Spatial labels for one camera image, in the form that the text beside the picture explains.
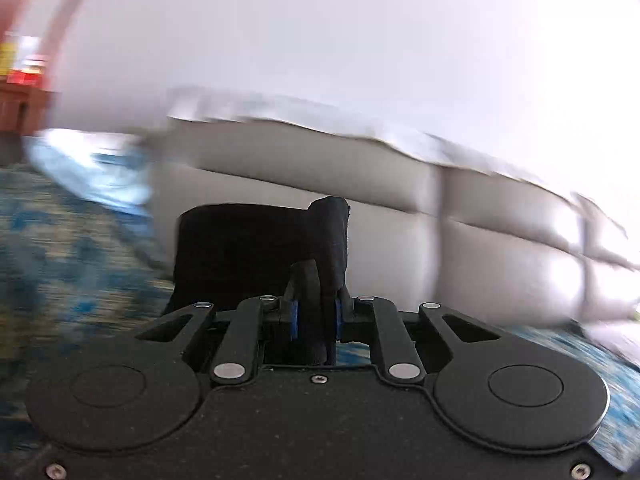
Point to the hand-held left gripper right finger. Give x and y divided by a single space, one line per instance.
340 321

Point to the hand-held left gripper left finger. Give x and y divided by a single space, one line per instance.
294 319

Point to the black pants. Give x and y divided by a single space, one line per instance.
235 250

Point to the beige upholstered headboard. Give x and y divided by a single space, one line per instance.
380 240

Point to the teal patterned blanket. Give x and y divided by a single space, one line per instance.
60 270

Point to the light blue cloth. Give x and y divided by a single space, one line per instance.
95 170

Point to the brown wooden furniture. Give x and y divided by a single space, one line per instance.
22 107

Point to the red and yellow box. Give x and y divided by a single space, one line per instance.
27 72

